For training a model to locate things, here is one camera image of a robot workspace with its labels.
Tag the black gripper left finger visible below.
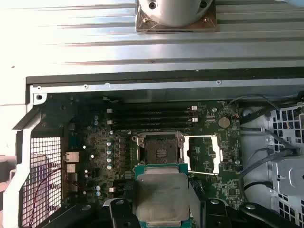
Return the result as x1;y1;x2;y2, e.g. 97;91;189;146
50;199;138;228

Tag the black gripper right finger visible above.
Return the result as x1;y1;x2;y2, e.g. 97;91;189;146
200;197;300;228

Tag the silver-topped green CPU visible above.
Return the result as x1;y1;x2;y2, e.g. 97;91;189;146
132;162;203;228

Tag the metal frame socket cover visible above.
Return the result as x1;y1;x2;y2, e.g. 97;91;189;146
187;134;224;176

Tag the CPU socket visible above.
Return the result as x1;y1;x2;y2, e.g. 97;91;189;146
131;131;189;168

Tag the green motherboard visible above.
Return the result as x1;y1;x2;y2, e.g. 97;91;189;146
63;94;242;214

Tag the silver perforated drive cage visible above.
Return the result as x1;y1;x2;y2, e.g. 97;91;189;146
239;99;304;228

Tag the silver coin battery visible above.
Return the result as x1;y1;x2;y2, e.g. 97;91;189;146
218;116;230;129

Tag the black and silver PC case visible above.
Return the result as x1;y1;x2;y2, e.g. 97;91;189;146
11;75;304;228

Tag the thick black cable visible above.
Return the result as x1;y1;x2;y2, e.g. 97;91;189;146
242;180;275;198

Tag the grey cable with plug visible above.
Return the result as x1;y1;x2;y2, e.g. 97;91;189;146
240;148;294;190

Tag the red and black twisted wire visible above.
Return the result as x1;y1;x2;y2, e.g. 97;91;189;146
35;153;79;216

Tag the grey flat cable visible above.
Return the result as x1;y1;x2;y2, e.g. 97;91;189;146
239;125;300;156

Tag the thin black wire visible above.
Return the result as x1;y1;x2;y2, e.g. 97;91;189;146
227;94;282;119

